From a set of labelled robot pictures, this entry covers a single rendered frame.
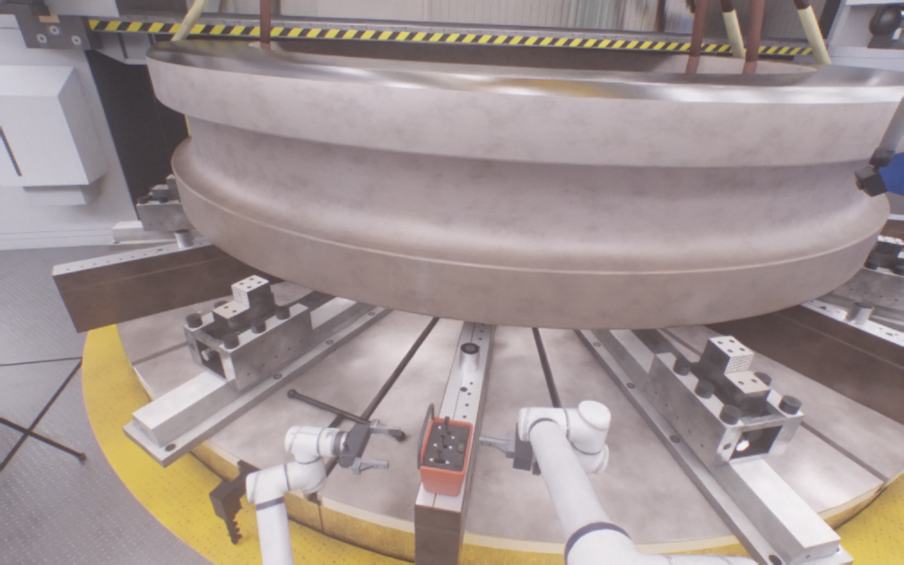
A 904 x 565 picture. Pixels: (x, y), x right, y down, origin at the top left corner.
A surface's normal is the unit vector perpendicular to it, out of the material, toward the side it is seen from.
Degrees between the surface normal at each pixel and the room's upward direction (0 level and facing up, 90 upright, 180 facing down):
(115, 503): 0
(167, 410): 0
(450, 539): 90
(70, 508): 0
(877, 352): 90
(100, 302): 90
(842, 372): 90
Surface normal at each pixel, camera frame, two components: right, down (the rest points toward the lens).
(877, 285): -0.54, 0.39
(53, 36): 0.22, 0.48
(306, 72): -0.26, -0.32
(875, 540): 0.04, -0.88
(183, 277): 0.58, 0.41
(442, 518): -0.17, 0.47
